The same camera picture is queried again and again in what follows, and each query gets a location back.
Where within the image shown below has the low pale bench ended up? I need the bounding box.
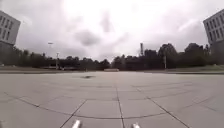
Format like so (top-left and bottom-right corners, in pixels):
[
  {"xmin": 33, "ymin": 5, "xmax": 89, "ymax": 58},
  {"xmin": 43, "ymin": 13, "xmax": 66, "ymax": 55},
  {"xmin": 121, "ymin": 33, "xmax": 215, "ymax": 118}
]
[{"xmin": 103, "ymin": 68, "xmax": 120, "ymax": 73}]

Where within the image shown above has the row of trees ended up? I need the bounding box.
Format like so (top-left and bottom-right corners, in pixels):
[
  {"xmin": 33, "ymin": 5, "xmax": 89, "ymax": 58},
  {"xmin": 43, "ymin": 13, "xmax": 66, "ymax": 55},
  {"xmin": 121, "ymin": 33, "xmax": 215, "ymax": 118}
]
[{"xmin": 0, "ymin": 42, "xmax": 224, "ymax": 71}]

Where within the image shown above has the tall chimney tower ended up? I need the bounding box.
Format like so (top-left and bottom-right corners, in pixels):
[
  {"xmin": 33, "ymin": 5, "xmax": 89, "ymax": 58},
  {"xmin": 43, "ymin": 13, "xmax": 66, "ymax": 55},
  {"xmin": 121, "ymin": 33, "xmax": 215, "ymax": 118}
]
[{"xmin": 139, "ymin": 42, "xmax": 145, "ymax": 57}]

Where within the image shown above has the lamp pole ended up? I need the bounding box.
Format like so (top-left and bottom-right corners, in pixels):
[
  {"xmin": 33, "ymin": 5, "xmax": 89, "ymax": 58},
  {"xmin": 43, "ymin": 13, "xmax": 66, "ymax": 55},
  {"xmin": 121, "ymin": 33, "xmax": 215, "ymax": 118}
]
[{"xmin": 55, "ymin": 51, "xmax": 61, "ymax": 71}]

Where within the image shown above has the grey building with windows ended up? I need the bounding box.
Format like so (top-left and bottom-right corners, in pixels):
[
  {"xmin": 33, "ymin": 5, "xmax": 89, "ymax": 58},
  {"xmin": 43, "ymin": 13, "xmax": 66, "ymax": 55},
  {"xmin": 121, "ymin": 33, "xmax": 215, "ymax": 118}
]
[
  {"xmin": 0, "ymin": 10, "xmax": 22, "ymax": 51},
  {"xmin": 202, "ymin": 8, "xmax": 224, "ymax": 51}
]

